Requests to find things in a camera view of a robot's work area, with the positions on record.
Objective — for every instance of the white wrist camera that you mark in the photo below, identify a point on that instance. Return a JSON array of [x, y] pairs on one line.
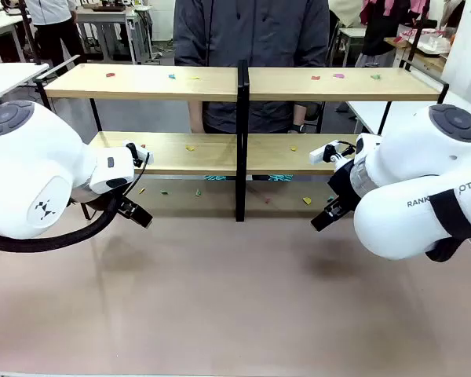
[[317, 155], [147, 158]]

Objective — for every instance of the white table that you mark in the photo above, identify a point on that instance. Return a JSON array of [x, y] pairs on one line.
[[8, 78], [0, 27], [377, 112], [353, 33]]

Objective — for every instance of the black wristwatch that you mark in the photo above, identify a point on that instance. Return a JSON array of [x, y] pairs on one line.
[[298, 128]]

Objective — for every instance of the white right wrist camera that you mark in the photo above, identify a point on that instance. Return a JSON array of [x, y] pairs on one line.
[[317, 155]]

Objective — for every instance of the person's right forearm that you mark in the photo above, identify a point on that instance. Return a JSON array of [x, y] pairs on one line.
[[196, 118]]

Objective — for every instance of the clear plastic container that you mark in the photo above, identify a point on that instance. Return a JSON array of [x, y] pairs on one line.
[[431, 41]]

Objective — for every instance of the grey desk with clutter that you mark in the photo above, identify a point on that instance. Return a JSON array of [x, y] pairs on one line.
[[110, 15]]

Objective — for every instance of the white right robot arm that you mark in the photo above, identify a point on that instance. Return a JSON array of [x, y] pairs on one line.
[[408, 157]]

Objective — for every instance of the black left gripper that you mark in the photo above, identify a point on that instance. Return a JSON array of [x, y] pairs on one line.
[[125, 206]]

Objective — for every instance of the wooden table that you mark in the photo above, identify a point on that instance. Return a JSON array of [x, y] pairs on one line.
[[428, 59]]

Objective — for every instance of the person's left forearm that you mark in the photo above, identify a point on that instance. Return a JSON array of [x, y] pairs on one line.
[[299, 114]]

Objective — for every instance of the bystander in light shirt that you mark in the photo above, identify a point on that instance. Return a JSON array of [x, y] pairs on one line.
[[51, 12]]

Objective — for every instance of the wooden shelf black frame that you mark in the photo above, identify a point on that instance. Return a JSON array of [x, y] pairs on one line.
[[337, 88], [141, 84]]

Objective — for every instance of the black chair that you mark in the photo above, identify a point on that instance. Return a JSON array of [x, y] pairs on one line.
[[314, 112]]

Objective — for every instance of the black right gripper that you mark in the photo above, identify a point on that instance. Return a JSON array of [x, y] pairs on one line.
[[343, 188]]

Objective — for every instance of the black metal pole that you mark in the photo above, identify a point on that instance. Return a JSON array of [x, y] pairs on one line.
[[29, 31], [418, 35]]

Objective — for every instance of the bystander with pink clothing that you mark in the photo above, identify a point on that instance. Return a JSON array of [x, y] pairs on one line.
[[384, 31]]

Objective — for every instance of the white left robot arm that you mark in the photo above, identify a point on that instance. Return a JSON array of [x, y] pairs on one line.
[[31, 165]]

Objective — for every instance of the person in dark grey jacket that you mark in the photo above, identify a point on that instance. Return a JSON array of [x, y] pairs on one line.
[[251, 35]]

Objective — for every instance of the pink paper scrap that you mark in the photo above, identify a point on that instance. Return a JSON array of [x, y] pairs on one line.
[[339, 76]]

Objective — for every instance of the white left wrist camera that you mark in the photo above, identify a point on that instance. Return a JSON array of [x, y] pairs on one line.
[[147, 158]]

